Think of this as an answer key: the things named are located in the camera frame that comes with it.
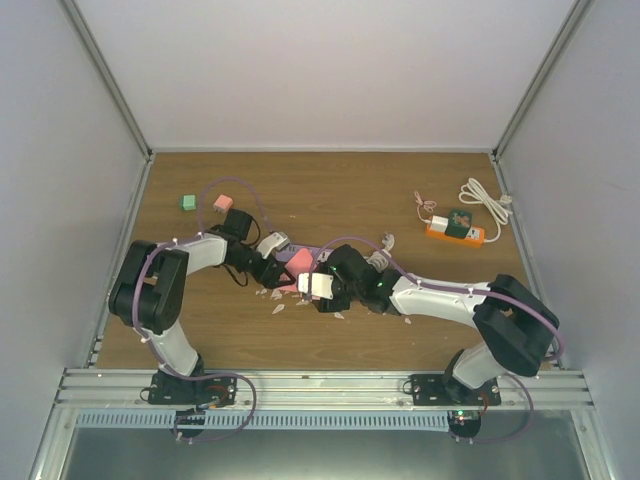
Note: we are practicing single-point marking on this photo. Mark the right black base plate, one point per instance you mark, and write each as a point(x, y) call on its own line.
point(439, 389)

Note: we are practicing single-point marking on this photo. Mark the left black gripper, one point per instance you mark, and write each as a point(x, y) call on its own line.
point(270, 282)

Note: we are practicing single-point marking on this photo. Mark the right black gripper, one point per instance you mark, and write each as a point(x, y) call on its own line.
point(325, 307)

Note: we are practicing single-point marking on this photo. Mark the green plug adapter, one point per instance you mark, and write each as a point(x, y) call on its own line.
point(188, 202)

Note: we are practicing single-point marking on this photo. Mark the aluminium front rail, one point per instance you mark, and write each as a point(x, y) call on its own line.
point(323, 390)

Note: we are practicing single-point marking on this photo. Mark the grey slotted cable duct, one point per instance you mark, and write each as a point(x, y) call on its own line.
point(267, 420)

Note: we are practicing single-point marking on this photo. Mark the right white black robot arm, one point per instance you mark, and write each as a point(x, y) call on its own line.
point(515, 327)

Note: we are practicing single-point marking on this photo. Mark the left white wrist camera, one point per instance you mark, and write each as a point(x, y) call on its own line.
point(276, 241)

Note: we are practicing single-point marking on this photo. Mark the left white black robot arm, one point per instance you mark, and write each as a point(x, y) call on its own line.
point(148, 292)

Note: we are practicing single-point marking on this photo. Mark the purple power strip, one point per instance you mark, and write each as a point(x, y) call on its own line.
point(291, 250)

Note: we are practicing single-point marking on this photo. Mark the dark green cube adapter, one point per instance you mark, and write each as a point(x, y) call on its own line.
point(460, 223)

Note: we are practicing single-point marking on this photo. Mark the white charger plug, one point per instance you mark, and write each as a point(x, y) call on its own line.
point(439, 223)

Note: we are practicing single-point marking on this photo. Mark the pink triangular socket adapter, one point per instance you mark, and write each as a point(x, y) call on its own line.
point(299, 264)

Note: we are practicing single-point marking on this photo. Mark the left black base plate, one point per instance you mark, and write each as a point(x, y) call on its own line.
point(166, 389)

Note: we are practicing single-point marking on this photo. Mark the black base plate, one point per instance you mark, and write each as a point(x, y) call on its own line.
point(166, 389)
point(439, 389)

